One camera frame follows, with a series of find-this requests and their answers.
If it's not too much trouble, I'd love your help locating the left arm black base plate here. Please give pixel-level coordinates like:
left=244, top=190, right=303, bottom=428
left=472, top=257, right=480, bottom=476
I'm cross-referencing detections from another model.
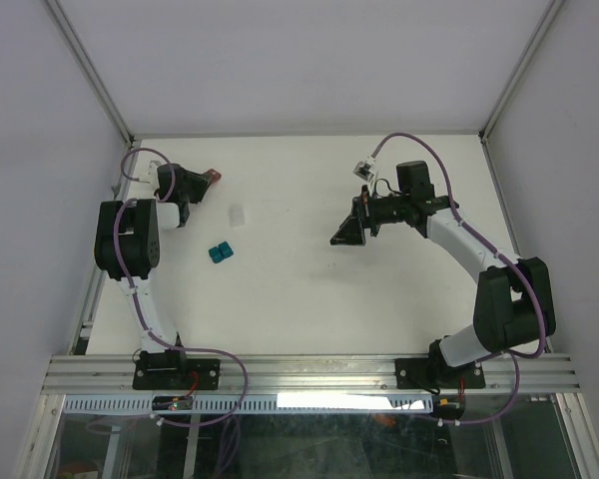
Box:
left=132, top=351, right=221, bottom=391

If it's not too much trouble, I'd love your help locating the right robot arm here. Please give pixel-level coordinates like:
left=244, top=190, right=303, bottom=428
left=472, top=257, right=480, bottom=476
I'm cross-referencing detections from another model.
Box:
left=330, top=161, right=556, bottom=386

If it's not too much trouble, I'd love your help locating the aluminium frame post right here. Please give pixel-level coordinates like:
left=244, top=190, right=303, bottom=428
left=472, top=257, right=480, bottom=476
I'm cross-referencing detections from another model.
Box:
left=478, top=0, right=567, bottom=144

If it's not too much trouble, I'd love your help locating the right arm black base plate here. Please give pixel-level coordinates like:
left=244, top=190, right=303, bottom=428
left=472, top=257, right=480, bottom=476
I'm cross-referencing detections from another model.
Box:
left=393, top=357, right=485, bottom=394

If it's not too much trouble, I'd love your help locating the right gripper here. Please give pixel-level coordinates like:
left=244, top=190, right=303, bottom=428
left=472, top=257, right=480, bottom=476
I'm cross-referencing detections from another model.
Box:
left=330, top=185, right=410, bottom=245

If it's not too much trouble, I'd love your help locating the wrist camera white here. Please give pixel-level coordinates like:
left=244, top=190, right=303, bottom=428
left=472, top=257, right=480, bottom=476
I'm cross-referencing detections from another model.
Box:
left=137, top=160, right=162, bottom=186
left=353, top=157, right=377, bottom=183

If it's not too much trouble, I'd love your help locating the red pill box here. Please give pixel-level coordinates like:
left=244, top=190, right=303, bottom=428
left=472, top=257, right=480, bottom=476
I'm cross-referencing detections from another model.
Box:
left=204, top=169, right=222, bottom=185

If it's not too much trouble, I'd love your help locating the aluminium frame post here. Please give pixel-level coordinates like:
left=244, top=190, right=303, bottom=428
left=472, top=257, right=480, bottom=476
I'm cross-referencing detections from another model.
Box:
left=478, top=0, right=567, bottom=144
left=41, top=0, right=135, bottom=148

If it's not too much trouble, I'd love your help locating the teal pill box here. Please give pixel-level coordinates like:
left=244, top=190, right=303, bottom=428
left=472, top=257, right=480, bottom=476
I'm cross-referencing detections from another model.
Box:
left=209, top=241, right=234, bottom=263

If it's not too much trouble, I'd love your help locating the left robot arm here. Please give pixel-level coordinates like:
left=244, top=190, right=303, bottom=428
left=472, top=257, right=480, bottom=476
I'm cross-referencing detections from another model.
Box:
left=94, top=162, right=222, bottom=354

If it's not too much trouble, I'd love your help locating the clear plastic pill box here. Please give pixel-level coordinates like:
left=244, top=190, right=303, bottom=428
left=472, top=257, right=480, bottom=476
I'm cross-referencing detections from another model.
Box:
left=228, top=205, right=246, bottom=228

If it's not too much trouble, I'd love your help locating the grey slotted cable duct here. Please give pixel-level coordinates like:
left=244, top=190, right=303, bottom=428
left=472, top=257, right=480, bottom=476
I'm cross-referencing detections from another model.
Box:
left=63, top=392, right=433, bottom=416

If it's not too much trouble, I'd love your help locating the aluminium frame post left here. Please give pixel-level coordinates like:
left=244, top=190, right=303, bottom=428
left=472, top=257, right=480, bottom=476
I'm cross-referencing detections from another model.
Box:
left=41, top=0, right=135, bottom=148

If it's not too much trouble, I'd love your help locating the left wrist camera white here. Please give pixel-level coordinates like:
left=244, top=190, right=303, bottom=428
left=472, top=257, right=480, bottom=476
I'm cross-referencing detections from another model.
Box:
left=137, top=160, right=162, bottom=186

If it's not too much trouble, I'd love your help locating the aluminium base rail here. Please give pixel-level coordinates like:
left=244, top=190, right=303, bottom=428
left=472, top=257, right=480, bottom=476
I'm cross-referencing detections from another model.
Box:
left=42, top=353, right=581, bottom=395

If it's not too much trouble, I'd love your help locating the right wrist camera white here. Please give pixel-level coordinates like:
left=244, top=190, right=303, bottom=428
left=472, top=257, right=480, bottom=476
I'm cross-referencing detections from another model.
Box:
left=353, top=157, right=377, bottom=183

